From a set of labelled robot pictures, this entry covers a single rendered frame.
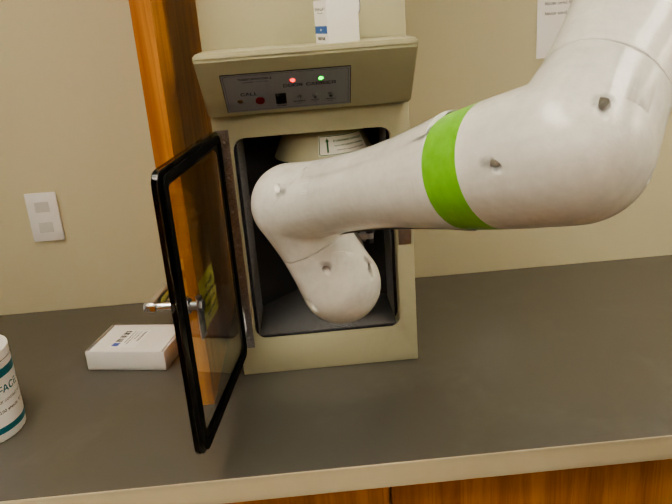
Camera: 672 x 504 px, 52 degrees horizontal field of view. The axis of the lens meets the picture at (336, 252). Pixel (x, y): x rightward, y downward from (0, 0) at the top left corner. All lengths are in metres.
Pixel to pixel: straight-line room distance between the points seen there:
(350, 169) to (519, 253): 1.04
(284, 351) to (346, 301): 0.39
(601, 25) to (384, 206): 0.25
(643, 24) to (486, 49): 1.01
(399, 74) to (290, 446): 0.58
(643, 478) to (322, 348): 0.56
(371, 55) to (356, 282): 0.33
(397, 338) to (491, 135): 0.74
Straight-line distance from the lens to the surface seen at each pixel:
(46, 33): 1.64
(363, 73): 1.05
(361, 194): 0.71
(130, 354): 1.36
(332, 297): 0.89
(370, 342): 1.26
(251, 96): 1.07
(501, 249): 1.71
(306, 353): 1.26
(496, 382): 1.22
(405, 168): 0.65
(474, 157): 0.58
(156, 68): 1.05
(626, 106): 0.55
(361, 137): 1.20
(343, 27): 1.04
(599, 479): 1.17
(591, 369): 1.28
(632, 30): 0.61
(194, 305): 0.92
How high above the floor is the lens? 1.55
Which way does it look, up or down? 19 degrees down
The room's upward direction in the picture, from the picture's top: 4 degrees counter-clockwise
